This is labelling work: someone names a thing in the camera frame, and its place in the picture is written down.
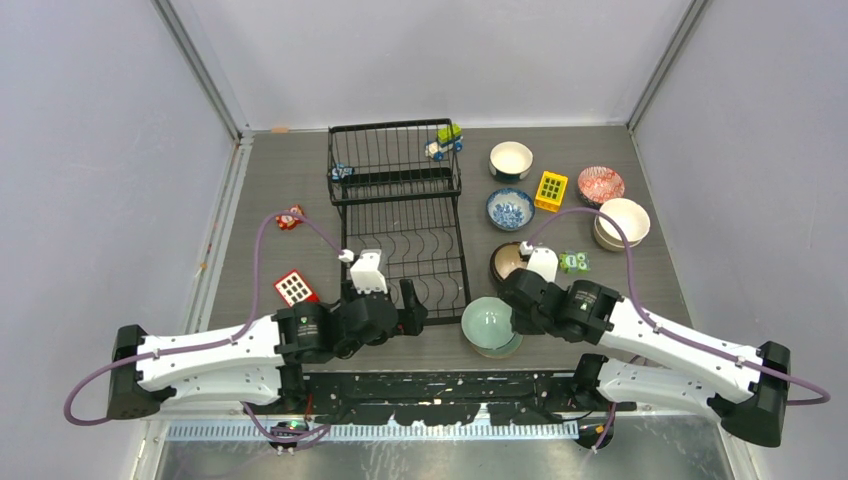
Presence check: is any pale green ceramic bowl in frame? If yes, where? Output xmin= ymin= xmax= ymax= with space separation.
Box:
xmin=470 ymin=334 xmax=523 ymax=359

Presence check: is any light blue dotted bowl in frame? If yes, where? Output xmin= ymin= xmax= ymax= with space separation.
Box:
xmin=461 ymin=296 xmax=518 ymax=348

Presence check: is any brown patterned band bowl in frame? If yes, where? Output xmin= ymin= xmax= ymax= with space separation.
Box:
xmin=489 ymin=242 xmax=527 ymax=287

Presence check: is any white blue floral bowl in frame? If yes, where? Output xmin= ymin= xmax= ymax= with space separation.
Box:
xmin=485 ymin=188 xmax=535 ymax=232

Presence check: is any black wire dish rack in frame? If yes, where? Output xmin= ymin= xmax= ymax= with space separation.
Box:
xmin=327 ymin=118 xmax=471 ymax=325

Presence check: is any beige bowl with brown markings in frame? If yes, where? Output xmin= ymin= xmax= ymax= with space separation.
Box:
xmin=593 ymin=219 xmax=625 ymax=252

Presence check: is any beige bowl with flower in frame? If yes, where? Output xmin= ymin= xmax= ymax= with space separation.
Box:
xmin=595 ymin=198 xmax=651 ymax=246

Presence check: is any red white patterned bowl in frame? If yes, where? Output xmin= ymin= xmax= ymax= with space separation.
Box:
xmin=577 ymin=166 xmax=626 ymax=208

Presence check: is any teal bowl white inside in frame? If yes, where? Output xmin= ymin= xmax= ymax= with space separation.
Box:
xmin=488 ymin=141 xmax=534 ymax=183

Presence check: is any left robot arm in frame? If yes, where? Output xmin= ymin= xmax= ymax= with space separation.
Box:
xmin=106 ymin=279 xmax=428 ymax=420

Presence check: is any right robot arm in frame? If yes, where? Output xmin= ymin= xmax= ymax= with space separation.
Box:
xmin=498 ymin=269 xmax=791 ymax=448

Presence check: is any red white window block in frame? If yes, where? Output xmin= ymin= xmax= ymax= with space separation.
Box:
xmin=273 ymin=269 xmax=320 ymax=307

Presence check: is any small green toy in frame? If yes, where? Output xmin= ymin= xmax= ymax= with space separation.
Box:
xmin=558 ymin=251 xmax=591 ymax=274

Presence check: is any small red flower toy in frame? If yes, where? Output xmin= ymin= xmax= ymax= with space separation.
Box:
xmin=275 ymin=204 xmax=305 ymax=231

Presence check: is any yellow window toy block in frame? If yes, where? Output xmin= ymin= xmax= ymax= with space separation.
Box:
xmin=533 ymin=170 xmax=569 ymax=213

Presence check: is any green blue toy car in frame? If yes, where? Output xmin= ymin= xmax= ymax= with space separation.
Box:
xmin=424 ymin=124 xmax=464 ymax=161

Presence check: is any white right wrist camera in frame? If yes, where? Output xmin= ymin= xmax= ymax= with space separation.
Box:
xmin=519 ymin=241 xmax=559 ymax=283

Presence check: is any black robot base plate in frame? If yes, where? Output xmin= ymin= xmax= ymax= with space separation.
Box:
xmin=253 ymin=371 xmax=609 ymax=426

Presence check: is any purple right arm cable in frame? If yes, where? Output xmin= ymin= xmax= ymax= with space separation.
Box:
xmin=523 ymin=207 xmax=832 ymax=453

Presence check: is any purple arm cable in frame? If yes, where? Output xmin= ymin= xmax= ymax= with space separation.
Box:
xmin=523 ymin=207 xmax=832 ymax=453
xmin=63 ymin=210 xmax=352 ymax=453

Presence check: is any perforated metal rail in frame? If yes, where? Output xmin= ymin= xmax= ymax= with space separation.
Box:
xmin=165 ymin=417 xmax=579 ymax=442

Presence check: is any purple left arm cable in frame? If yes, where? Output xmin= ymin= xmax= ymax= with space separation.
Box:
xmin=63 ymin=210 xmax=352 ymax=453

